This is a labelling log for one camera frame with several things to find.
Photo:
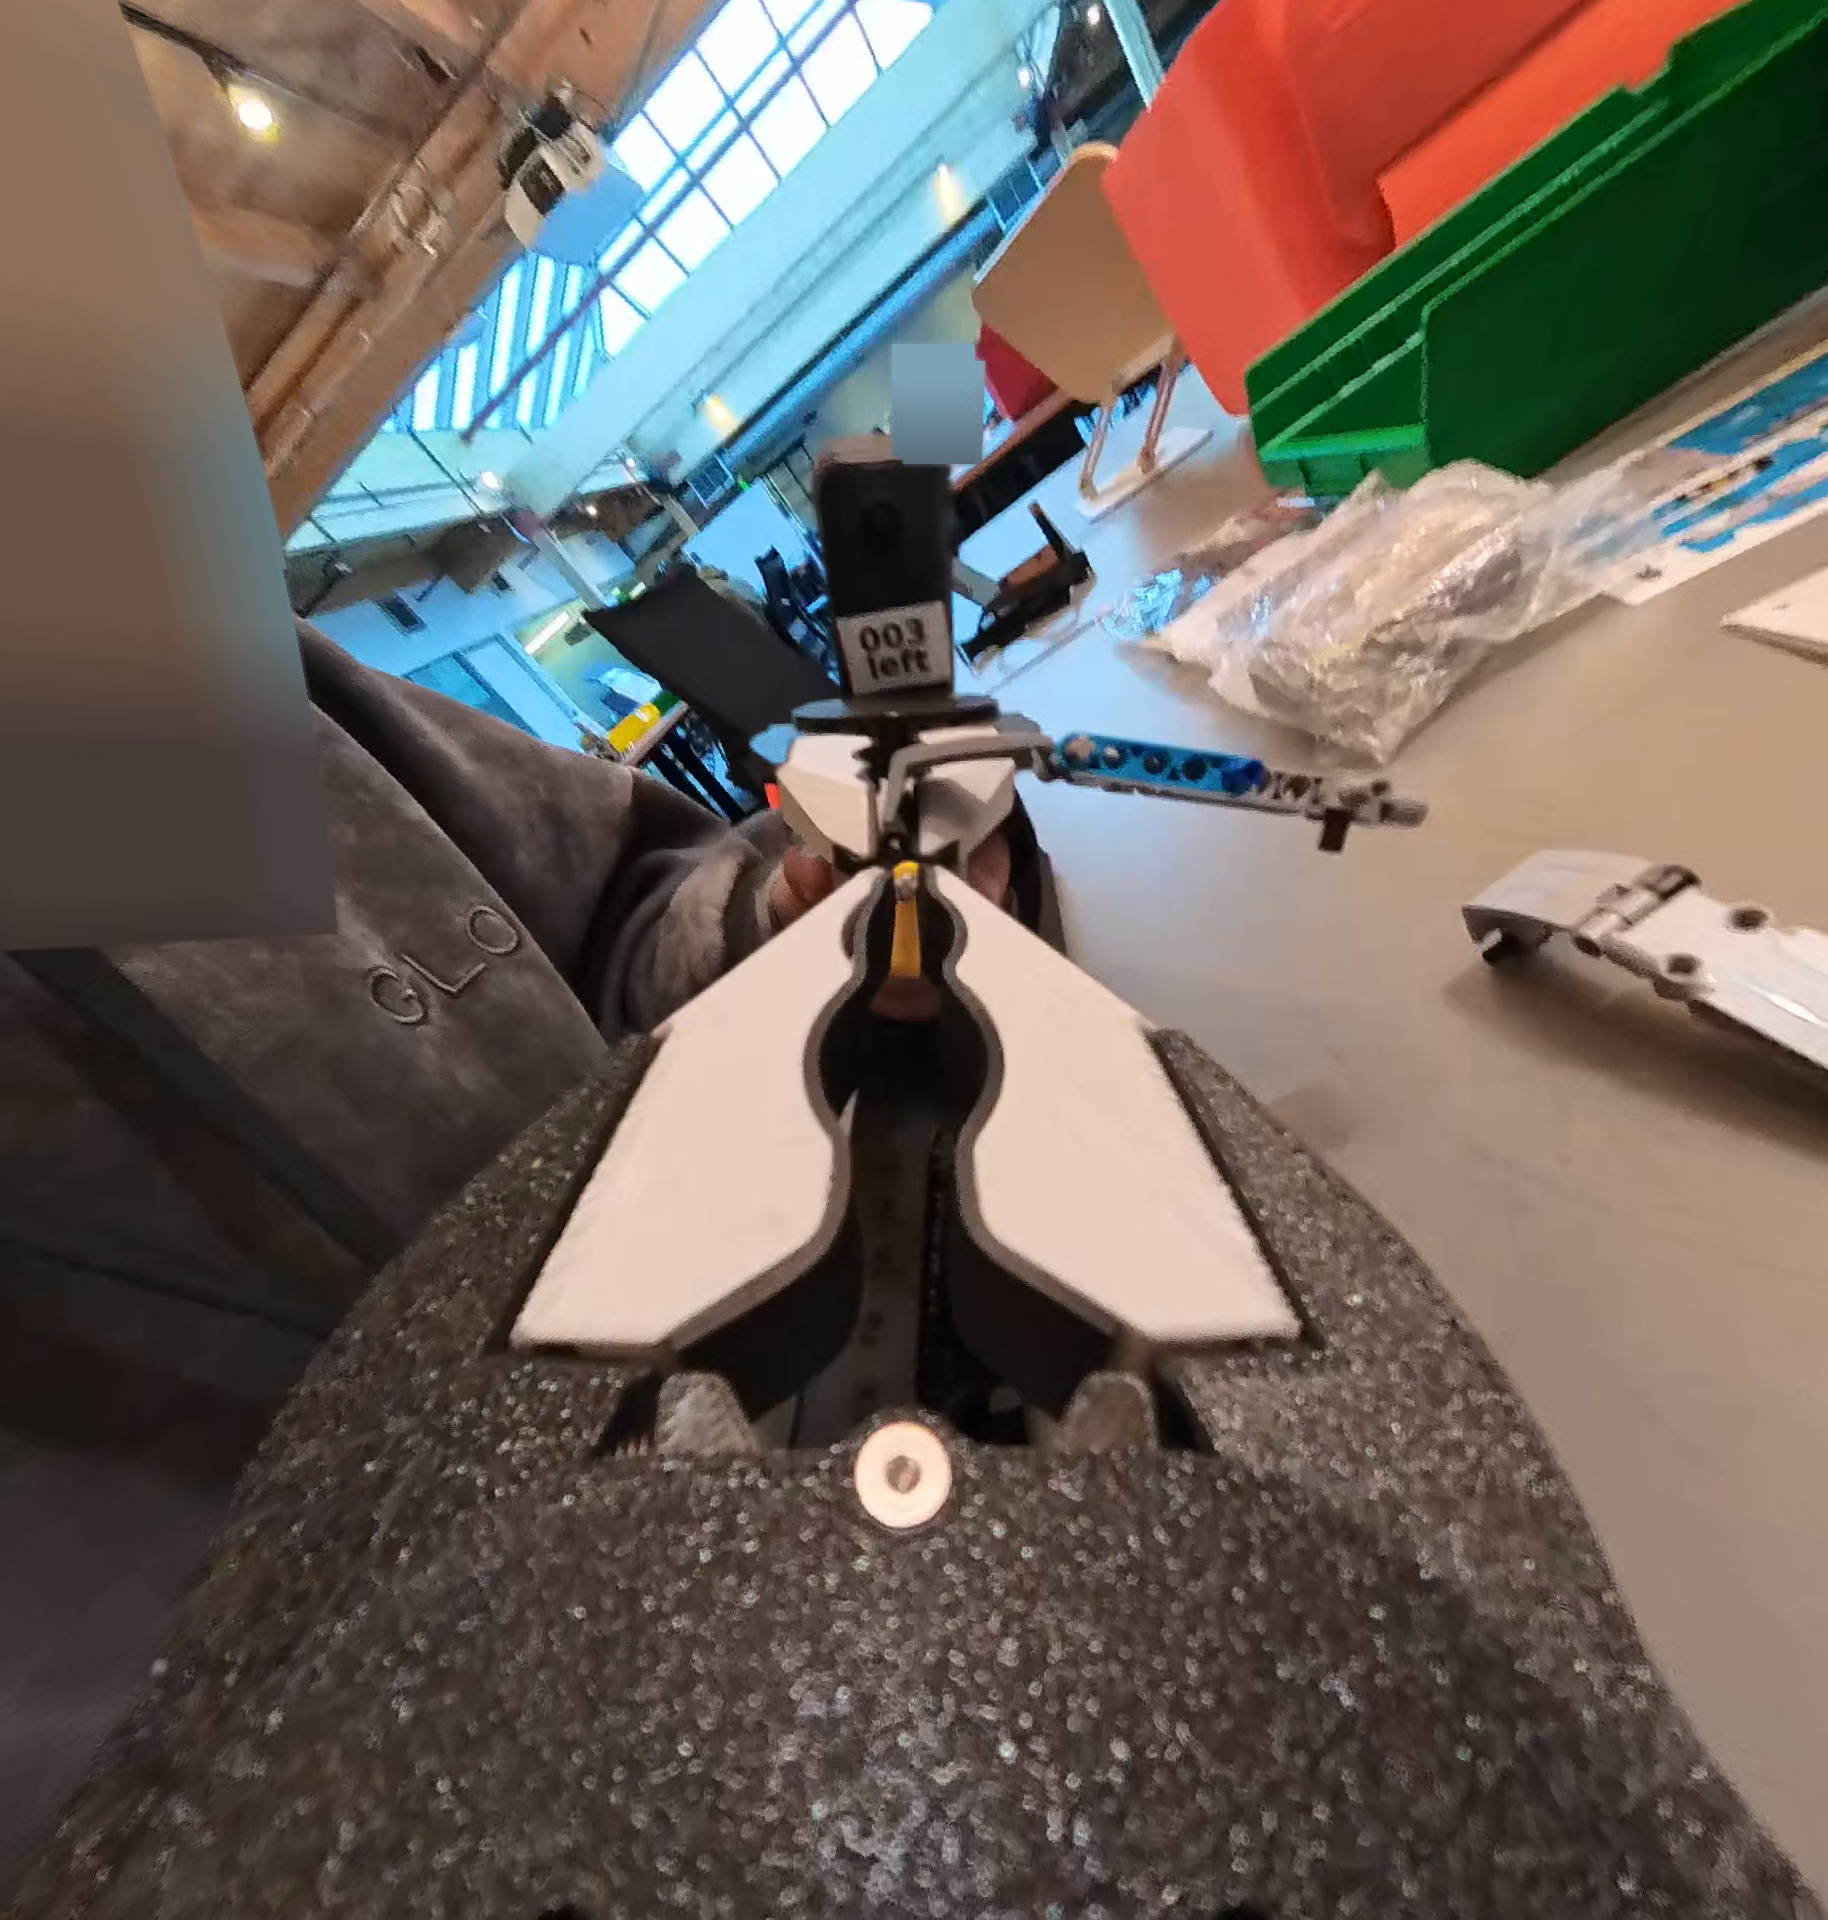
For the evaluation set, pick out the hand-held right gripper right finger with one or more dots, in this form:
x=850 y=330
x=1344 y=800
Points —
x=1124 y=1185

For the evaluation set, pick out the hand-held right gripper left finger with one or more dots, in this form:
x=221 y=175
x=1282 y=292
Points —
x=704 y=1185

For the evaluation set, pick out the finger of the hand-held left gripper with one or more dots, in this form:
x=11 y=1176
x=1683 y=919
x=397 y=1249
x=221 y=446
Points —
x=974 y=809
x=822 y=794

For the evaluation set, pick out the yellow toy connector pin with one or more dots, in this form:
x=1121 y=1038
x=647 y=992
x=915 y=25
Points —
x=906 y=937

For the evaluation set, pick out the grey blue toy assembly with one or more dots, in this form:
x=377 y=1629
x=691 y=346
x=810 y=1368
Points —
x=1152 y=764

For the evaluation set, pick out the grey hinged toy assembly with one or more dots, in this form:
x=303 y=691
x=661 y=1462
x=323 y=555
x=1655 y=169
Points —
x=1723 y=960

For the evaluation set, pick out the person's left forearm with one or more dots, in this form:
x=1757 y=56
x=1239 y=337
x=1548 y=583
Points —
x=673 y=931

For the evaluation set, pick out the black brown desk device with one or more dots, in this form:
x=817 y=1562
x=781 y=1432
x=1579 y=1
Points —
x=1026 y=584

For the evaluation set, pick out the person's left hand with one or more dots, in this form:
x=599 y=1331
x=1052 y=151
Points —
x=804 y=880

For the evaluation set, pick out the red box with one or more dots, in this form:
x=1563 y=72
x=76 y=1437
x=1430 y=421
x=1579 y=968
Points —
x=1022 y=375

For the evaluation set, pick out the crumpled clear plastic bag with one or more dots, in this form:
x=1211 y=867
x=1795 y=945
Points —
x=1169 y=599

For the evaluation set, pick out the person's grey sweatshirt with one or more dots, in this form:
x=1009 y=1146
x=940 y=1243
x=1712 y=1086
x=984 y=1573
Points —
x=403 y=1051

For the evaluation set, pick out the plywood stand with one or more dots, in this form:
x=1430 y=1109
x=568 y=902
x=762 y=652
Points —
x=1064 y=269

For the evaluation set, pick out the clear bag of dark parts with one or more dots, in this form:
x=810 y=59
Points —
x=1378 y=629

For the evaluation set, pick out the orange plastic carry case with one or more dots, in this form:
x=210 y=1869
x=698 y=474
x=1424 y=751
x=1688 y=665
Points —
x=1229 y=225

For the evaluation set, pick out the green storage bin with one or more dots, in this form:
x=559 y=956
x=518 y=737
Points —
x=1529 y=375

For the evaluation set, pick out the ceiling spotlight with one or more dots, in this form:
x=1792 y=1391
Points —
x=249 y=110

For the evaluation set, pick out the blue sticker sheet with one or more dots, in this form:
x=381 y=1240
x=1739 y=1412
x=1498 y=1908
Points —
x=1754 y=480

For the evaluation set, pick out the white instruction sheet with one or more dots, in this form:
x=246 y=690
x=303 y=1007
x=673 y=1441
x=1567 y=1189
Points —
x=1821 y=606

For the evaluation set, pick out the white ceiling camera unit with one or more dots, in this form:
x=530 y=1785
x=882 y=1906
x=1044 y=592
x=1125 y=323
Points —
x=552 y=171

